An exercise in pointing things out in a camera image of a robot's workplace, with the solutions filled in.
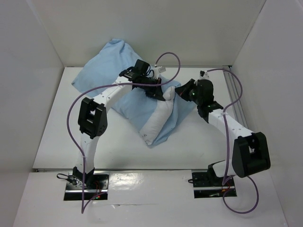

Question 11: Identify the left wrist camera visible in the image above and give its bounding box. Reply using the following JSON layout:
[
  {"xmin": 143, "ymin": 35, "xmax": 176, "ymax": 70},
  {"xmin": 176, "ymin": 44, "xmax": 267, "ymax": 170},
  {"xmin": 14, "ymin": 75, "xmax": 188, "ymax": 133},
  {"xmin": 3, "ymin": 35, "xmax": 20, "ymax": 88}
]
[{"xmin": 133, "ymin": 59, "xmax": 150, "ymax": 76}]

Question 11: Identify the light blue pillowcase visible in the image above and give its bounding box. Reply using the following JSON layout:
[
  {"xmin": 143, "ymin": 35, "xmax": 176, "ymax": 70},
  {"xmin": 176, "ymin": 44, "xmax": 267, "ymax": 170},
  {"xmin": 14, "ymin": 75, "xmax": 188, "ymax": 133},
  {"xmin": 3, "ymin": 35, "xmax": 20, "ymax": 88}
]
[{"xmin": 72, "ymin": 39, "xmax": 195, "ymax": 144}]

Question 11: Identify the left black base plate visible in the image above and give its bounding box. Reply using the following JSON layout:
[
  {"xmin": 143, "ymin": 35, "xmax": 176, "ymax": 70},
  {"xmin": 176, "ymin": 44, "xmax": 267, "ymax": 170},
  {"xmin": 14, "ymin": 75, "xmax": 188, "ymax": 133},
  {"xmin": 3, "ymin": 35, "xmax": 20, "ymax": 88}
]
[{"xmin": 63, "ymin": 172, "xmax": 109, "ymax": 201}]

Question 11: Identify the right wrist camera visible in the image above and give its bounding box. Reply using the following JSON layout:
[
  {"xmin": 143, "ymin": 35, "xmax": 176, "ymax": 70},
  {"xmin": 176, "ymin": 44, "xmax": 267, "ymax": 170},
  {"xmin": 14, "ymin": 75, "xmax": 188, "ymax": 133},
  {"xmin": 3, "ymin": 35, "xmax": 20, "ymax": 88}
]
[{"xmin": 199, "ymin": 70, "xmax": 209, "ymax": 80}]

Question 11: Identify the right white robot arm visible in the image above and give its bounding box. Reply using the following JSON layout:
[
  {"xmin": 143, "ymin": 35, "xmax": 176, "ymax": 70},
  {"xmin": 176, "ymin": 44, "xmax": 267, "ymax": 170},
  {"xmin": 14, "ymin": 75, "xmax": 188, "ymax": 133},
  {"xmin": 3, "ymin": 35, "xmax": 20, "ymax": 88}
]
[{"xmin": 175, "ymin": 79, "xmax": 271, "ymax": 185}]

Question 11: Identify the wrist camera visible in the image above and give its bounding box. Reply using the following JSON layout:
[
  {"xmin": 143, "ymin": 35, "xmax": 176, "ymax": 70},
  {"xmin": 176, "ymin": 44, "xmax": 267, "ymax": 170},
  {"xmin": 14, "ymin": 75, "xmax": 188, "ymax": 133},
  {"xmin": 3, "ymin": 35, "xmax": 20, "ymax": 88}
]
[
  {"xmin": 133, "ymin": 59, "xmax": 150, "ymax": 76},
  {"xmin": 199, "ymin": 70, "xmax": 209, "ymax": 80}
]

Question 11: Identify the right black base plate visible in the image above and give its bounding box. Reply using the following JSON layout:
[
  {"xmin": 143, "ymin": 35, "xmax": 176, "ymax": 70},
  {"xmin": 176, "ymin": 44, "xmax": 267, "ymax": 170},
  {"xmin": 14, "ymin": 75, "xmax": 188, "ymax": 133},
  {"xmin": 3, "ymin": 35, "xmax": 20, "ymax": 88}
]
[{"xmin": 188, "ymin": 169, "xmax": 237, "ymax": 199}]

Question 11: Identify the white pillow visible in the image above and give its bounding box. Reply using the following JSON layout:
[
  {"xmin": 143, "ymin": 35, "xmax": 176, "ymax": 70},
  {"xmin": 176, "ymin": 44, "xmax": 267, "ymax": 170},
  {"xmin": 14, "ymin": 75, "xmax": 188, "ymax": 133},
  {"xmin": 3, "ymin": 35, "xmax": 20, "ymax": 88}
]
[{"xmin": 139, "ymin": 86, "xmax": 176, "ymax": 146}]

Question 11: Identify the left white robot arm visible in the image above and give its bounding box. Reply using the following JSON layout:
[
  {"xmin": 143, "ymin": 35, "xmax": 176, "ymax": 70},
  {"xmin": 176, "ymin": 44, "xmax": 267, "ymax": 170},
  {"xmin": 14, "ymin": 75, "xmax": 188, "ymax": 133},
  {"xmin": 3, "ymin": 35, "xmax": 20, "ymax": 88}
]
[{"xmin": 72, "ymin": 67, "xmax": 165, "ymax": 189}]

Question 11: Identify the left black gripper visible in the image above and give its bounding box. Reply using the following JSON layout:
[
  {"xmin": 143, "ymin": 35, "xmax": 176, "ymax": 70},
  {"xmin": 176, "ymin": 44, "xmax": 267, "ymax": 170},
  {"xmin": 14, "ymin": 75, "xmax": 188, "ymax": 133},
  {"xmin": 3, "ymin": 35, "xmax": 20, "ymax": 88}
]
[{"xmin": 139, "ymin": 77, "xmax": 164, "ymax": 103}]

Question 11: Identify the aluminium rail frame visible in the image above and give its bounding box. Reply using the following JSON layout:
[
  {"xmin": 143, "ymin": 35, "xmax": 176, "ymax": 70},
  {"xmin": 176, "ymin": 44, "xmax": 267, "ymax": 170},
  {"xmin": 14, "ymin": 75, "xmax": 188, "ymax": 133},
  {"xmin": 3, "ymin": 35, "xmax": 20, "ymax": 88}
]
[{"xmin": 222, "ymin": 64, "xmax": 261, "ymax": 168}]

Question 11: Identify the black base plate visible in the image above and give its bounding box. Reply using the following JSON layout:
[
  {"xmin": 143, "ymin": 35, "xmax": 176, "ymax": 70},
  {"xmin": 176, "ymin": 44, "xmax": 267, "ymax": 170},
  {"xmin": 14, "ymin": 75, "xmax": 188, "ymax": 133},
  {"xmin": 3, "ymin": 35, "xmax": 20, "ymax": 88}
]
[
  {"xmin": 63, "ymin": 172, "xmax": 109, "ymax": 201},
  {"xmin": 188, "ymin": 169, "xmax": 237, "ymax": 199}
]

